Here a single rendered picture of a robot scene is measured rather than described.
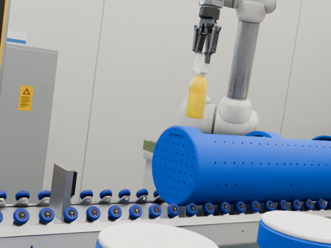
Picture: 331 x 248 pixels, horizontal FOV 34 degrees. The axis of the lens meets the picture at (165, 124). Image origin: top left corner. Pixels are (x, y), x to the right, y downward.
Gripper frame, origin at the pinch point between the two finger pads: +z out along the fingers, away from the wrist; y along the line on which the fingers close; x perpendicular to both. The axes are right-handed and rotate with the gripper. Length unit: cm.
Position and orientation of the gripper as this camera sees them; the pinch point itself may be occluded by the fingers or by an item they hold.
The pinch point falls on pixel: (201, 63)
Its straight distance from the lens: 199.3
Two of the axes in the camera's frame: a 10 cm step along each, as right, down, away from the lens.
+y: 5.6, 1.6, -8.2
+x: 8.2, 0.7, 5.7
